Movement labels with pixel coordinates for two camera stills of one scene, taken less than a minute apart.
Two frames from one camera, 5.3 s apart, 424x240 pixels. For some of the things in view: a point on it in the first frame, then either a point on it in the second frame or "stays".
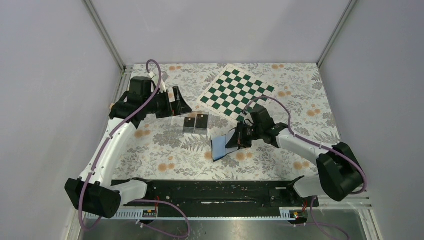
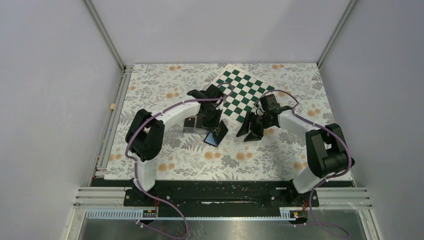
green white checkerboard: x=233 y=91 stays
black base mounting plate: x=222 y=194 stays
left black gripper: x=179 y=107 → x=213 y=125
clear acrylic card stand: x=195 y=122 stays
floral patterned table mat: x=158 y=149 stays
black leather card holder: x=219 y=143 → x=215 y=136
